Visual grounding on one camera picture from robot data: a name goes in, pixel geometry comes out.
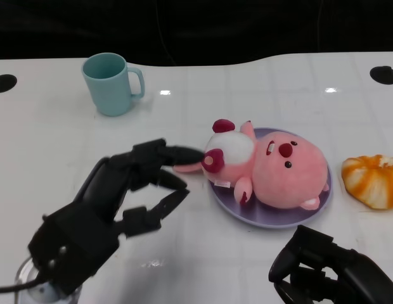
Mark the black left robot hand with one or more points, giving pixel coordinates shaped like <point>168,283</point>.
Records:
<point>85,231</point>

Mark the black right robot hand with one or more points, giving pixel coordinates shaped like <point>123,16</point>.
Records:
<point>342,272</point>

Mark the pink plush beaver doll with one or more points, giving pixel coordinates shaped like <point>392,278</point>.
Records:
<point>285,177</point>

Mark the lavender plastic plate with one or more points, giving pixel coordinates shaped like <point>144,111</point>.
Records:
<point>263,218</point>

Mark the orange striped bun toy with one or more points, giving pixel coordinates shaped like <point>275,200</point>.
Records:
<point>371,183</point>

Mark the teal plastic mug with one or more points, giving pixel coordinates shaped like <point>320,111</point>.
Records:
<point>109,92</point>

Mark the black table grommet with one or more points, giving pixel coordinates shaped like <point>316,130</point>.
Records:
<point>3,83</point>
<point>384,75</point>

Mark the black backdrop cloth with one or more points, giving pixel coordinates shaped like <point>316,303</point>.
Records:
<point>196,25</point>

